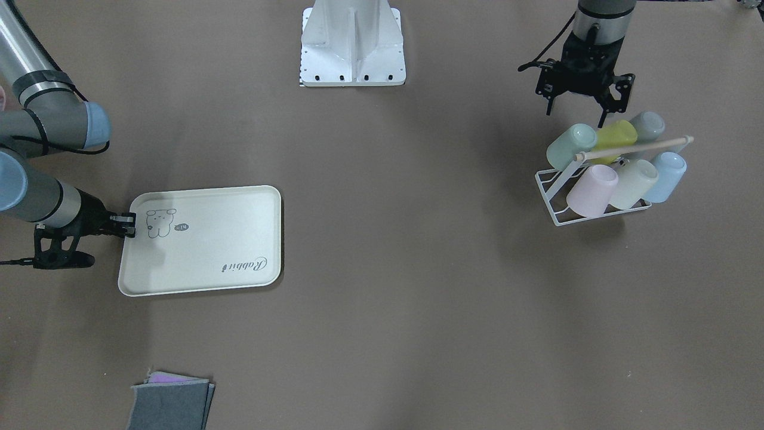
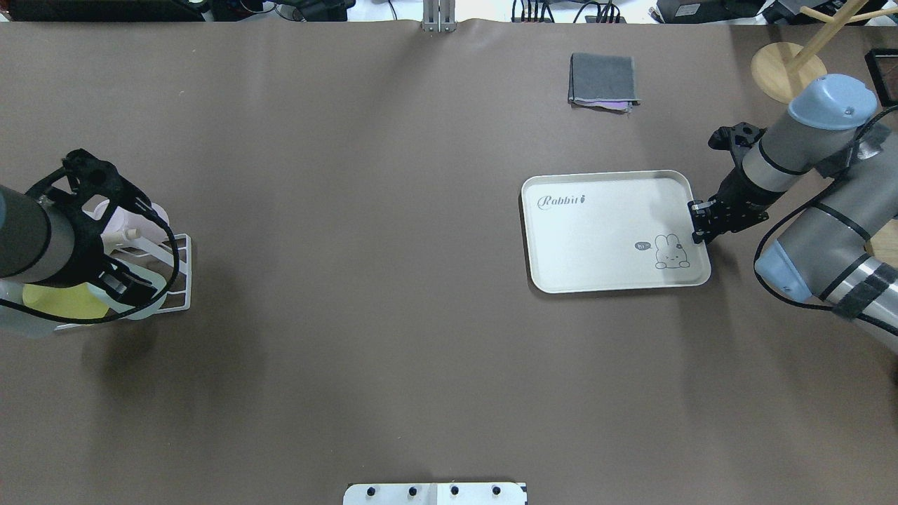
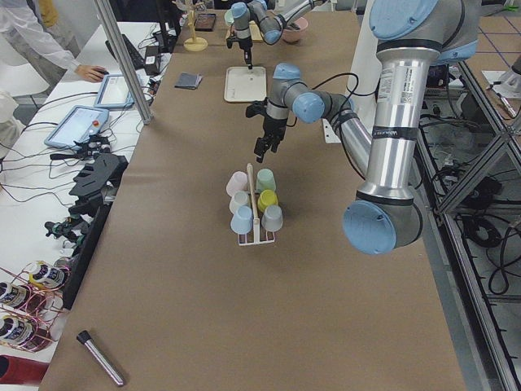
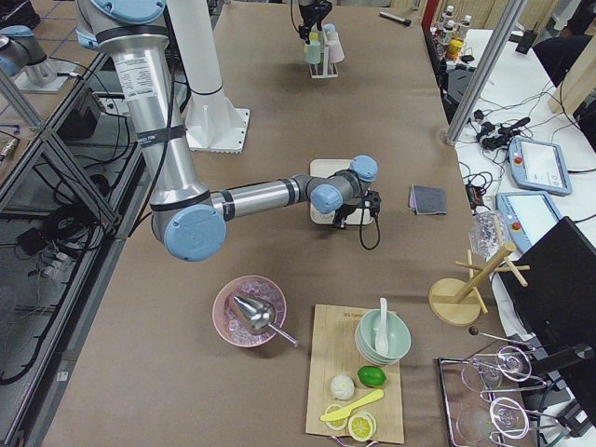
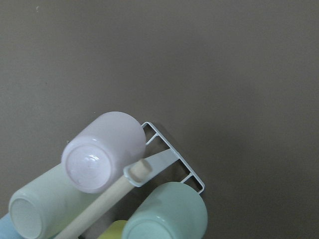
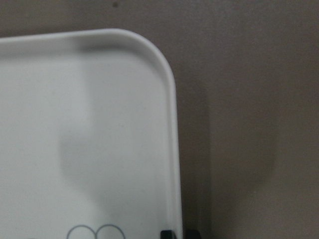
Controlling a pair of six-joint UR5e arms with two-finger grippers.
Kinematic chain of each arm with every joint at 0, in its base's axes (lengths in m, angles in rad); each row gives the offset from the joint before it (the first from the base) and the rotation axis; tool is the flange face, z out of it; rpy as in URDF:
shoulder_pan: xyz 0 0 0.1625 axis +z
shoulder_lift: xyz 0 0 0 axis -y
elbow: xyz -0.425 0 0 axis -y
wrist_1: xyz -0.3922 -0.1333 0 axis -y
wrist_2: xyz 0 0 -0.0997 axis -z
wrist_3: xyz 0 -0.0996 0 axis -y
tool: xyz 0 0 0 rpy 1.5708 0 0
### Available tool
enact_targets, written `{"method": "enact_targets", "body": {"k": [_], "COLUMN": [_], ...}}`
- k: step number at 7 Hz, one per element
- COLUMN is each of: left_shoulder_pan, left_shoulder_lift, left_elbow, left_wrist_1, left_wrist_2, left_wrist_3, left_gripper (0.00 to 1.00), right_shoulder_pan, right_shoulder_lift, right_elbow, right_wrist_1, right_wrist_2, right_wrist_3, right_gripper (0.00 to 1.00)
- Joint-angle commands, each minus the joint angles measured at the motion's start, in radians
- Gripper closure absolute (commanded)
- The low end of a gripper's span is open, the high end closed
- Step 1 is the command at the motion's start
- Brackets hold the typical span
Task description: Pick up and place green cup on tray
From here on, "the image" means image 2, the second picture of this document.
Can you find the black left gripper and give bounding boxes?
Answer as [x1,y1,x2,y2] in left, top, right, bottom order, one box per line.
[43,184,154,308]

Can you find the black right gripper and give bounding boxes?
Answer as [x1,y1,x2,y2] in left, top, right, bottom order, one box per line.
[687,167,770,244]

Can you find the cream rabbit tray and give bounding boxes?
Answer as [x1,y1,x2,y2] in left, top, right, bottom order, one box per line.
[521,170,711,294]

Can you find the green plastic cup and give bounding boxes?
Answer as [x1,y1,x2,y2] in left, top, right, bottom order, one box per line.
[97,261,167,321]

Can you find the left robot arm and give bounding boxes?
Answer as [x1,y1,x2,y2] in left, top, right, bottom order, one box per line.
[1,187,159,307]

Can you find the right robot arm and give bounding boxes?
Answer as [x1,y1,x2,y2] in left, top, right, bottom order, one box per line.
[688,74,897,351]

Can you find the yellow plastic cup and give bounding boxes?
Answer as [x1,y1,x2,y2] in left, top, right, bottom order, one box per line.
[22,283,110,319]

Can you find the grey blue plastic cup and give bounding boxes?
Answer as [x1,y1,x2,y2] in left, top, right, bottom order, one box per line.
[1,279,59,338]

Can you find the black framed glass tray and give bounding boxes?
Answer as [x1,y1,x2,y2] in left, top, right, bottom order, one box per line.
[864,48,897,107]

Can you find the folded grey cloth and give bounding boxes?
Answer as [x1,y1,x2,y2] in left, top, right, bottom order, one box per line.
[568,53,641,112]

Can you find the wooden mug tree stand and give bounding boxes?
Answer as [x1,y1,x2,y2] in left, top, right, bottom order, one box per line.
[751,1,897,105]

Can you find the white wire cup rack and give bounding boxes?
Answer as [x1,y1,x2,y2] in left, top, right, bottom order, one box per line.
[57,226,192,329]

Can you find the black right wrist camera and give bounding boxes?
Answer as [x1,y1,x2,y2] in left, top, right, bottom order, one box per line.
[707,122,767,167]

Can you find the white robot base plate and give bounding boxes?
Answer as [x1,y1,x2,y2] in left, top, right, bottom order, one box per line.
[342,482,528,504]

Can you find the aluminium frame post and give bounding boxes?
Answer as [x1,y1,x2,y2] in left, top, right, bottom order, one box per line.
[421,0,457,33]

